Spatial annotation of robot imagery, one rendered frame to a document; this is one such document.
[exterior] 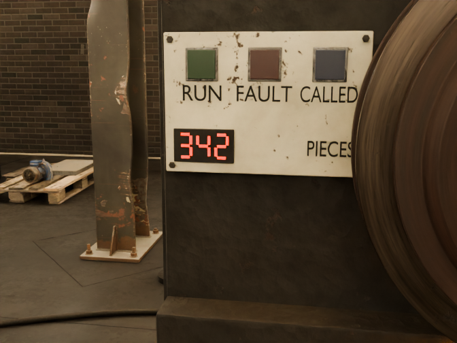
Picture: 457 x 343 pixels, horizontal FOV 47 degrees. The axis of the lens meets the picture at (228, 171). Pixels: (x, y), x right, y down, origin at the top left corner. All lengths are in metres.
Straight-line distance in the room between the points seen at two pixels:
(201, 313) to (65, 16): 6.79
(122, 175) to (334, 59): 2.76
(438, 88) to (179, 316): 0.43
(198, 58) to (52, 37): 6.81
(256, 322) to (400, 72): 0.37
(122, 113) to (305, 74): 2.67
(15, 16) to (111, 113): 4.56
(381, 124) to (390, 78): 0.05
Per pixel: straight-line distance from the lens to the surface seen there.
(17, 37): 7.69
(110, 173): 3.37
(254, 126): 0.67
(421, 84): 0.52
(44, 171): 5.16
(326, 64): 0.66
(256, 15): 0.69
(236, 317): 0.72
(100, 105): 3.33
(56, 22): 7.43
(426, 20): 0.54
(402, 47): 0.54
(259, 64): 0.66
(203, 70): 0.67
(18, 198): 5.02
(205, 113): 0.68
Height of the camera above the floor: 1.20
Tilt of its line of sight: 11 degrees down
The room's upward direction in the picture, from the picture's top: straight up
